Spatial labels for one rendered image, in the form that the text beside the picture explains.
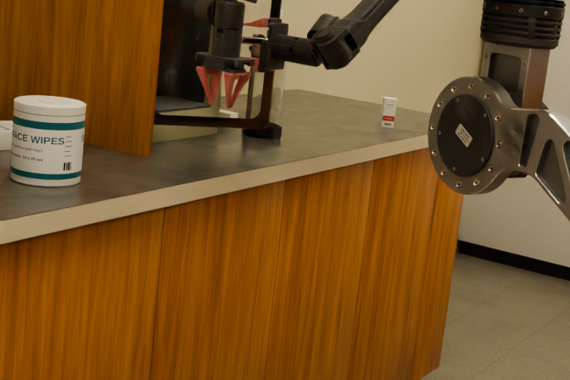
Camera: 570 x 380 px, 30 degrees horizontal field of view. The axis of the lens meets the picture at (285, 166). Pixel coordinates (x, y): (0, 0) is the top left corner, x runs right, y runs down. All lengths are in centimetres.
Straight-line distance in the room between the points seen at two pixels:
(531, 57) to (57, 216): 83
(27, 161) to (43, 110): 10
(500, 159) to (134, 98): 89
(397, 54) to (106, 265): 268
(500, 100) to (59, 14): 110
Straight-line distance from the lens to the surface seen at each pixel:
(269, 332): 258
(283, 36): 234
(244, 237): 237
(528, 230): 533
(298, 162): 244
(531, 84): 182
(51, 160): 196
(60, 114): 195
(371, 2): 231
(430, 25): 475
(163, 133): 250
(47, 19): 247
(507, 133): 174
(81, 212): 187
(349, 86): 415
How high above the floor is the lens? 140
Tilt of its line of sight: 11 degrees down
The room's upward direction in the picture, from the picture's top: 6 degrees clockwise
